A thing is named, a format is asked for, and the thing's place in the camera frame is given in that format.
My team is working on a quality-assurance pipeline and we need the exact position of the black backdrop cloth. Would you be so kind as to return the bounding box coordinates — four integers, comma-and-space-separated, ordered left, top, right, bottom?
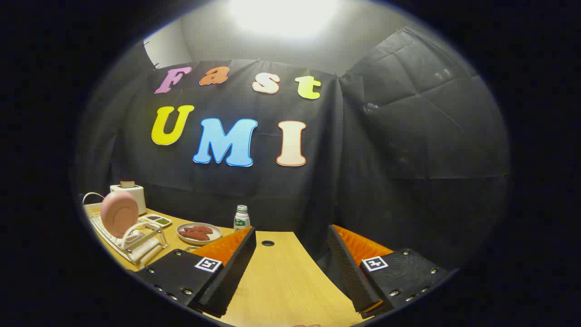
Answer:
75, 27, 511, 273

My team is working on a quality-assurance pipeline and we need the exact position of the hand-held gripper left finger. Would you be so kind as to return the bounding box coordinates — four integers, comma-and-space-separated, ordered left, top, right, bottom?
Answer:
136, 226, 257, 318

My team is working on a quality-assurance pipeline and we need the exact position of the white wire dish rack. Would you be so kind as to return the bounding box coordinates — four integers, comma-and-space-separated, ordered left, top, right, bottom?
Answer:
82, 192, 168, 268

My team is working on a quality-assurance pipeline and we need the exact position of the white green-label drink bottle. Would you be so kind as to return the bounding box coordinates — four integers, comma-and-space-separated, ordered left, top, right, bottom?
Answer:
234, 205, 251, 232

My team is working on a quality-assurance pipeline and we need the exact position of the white divided snack tray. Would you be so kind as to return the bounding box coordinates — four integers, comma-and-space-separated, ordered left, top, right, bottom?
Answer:
139, 213, 172, 228

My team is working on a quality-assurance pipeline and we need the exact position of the beige round food plate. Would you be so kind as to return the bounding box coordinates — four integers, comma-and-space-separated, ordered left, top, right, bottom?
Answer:
176, 223, 222, 246

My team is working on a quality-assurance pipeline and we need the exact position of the pink plate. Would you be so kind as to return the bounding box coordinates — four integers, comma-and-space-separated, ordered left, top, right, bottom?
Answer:
101, 191, 139, 238

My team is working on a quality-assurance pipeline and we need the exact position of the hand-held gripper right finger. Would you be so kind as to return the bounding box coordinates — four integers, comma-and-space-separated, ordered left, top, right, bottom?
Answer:
327, 224, 450, 318

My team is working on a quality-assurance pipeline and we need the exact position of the white toaster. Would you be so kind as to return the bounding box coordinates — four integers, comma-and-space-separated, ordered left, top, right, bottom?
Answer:
110, 183, 147, 215

